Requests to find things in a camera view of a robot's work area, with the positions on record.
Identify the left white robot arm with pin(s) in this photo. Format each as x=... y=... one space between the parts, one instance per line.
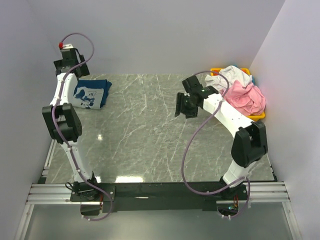
x=63 y=124

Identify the yellow plastic bin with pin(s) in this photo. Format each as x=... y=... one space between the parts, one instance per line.
x=252 y=117

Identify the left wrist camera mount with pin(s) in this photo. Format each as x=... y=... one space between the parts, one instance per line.
x=65 y=47

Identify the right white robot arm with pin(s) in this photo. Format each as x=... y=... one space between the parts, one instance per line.
x=249 y=137

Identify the pink t shirt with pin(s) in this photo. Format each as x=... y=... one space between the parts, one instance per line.
x=248 y=100

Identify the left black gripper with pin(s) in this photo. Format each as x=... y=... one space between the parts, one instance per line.
x=84 y=70

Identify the black base beam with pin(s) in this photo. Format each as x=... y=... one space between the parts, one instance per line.
x=149 y=196

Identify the dark blue t shirt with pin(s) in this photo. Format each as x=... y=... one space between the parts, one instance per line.
x=91 y=94

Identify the white t shirt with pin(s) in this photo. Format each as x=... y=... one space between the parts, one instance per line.
x=231 y=73

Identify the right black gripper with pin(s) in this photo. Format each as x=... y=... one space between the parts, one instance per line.
x=180 y=98

